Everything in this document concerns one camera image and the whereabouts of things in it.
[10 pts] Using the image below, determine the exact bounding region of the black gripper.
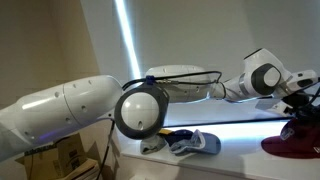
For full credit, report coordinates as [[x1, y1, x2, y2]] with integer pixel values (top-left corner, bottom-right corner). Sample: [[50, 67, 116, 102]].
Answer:
[[282, 92, 320, 121]]

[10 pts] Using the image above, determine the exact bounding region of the maroon cap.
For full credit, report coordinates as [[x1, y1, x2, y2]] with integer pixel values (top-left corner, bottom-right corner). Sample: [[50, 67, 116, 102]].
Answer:
[[261, 118, 320, 159]]

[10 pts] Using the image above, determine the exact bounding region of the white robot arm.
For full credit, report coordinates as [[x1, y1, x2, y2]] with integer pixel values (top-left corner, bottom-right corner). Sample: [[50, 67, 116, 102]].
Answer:
[[0, 48, 319, 161]]

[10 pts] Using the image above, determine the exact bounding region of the light blue denim cap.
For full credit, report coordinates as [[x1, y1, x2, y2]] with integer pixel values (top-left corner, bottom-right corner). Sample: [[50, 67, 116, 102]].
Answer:
[[169, 130, 221, 155]]

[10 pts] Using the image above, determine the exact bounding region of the navy cap with yellow brim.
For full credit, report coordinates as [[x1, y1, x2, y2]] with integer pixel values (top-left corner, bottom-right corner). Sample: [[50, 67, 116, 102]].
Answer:
[[159, 129, 193, 146]]

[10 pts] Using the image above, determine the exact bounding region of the grey cap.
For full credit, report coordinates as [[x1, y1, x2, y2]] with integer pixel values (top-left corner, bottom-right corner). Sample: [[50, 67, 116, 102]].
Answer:
[[140, 135, 166, 154]]

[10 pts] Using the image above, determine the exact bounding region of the brown cardboard box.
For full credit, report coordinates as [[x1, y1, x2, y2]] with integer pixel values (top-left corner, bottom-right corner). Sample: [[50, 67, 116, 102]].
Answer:
[[16, 134, 111, 180]]

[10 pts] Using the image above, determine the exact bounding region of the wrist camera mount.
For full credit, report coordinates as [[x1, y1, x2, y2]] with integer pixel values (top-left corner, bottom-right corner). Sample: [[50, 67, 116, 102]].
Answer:
[[255, 99, 293, 117]]

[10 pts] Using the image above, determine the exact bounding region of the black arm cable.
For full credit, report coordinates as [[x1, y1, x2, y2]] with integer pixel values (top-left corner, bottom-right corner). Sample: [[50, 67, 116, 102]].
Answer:
[[121, 70, 228, 100]]

